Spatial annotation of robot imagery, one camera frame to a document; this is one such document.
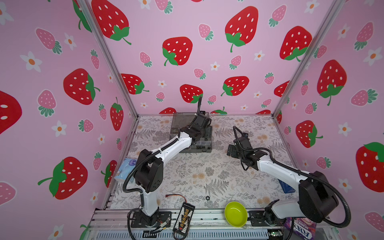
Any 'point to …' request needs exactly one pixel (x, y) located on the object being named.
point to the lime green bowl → (236, 214)
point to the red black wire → (168, 195)
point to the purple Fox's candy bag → (302, 226)
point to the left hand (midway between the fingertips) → (207, 128)
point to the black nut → (207, 198)
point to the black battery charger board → (183, 221)
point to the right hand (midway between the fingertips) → (234, 149)
